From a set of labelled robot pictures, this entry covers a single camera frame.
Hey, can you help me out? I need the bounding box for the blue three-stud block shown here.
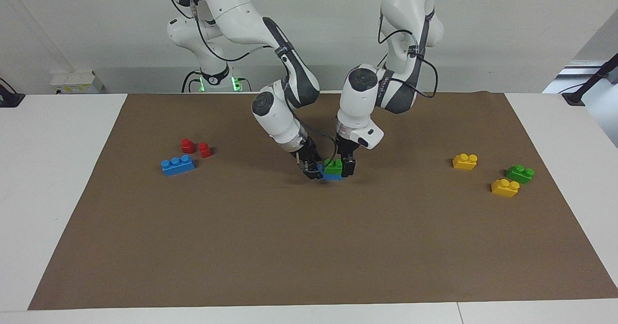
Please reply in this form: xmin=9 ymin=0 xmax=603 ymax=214
xmin=161 ymin=155 xmax=196 ymax=176
xmin=316 ymin=164 xmax=343 ymax=182

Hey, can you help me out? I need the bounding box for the yellow two-stud block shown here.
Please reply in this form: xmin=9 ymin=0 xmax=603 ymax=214
xmin=452 ymin=154 xmax=478 ymax=170
xmin=491 ymin=179 xmax=520 ymax=198

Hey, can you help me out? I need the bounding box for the brown table mat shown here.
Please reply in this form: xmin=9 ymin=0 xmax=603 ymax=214
xmin=28 ymin=91 xmax=618 ymax=310

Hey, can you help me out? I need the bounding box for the black stand pole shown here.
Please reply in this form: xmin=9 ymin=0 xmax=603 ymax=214
xmin=562 ymin=54 xmax=618 ymax=106

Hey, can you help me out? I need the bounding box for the white power strip box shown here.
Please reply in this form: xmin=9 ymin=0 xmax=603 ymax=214
xmin=50 ymin=70 xmax=104 ymax=94

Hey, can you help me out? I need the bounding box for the black desk device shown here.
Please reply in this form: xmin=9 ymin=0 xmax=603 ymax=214
xmin=0 ymin=78 xmax=26 ymax=108

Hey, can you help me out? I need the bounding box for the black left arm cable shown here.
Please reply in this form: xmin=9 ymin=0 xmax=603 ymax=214
xmin=378 ymin=5 xmax=439 ymax=99

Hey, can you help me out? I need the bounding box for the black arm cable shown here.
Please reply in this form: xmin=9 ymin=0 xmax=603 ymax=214
xmin=378 ymin=5 xmax=439 ymax=99
xmin=170 ymin=0 xmax=338 ymax=168

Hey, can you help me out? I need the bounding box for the black right base cable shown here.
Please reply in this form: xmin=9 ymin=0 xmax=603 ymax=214
xmin=182 ymin=70 xmax=201 ymax=93

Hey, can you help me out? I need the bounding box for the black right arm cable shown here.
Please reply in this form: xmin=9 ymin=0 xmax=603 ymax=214
xmin=170 ymin=0 xmax=338 ymax=168

